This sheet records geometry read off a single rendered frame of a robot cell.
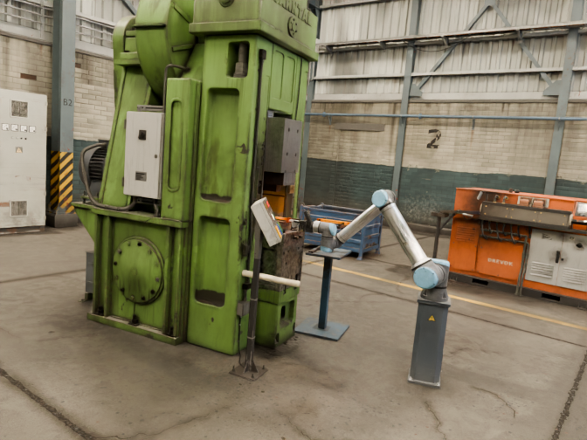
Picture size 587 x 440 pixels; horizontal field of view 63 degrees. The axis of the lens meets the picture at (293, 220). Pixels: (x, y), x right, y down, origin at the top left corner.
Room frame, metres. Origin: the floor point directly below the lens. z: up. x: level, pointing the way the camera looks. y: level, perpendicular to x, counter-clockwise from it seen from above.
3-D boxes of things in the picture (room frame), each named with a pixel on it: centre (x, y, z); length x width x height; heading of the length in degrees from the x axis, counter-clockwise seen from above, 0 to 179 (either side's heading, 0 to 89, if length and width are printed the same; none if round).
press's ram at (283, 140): (3.80, 0.23, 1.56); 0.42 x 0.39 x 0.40; 65
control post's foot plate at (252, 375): (3.13, 0.22, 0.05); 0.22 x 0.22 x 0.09; 65
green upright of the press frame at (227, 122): (3.56, 0.50, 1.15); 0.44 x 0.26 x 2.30; 65
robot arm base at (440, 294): (3.24, -1.02, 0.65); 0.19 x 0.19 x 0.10
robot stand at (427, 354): (3.24, -1.02, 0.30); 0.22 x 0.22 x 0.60; 74
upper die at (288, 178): (3.76, 0.25, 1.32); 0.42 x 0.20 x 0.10; 65
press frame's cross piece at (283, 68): (3.86, 0.36, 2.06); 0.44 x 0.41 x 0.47; 65
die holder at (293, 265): (3.81, 0.23, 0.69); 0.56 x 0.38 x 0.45; 65
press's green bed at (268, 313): (3.81, 0.23, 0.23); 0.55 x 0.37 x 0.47; 65
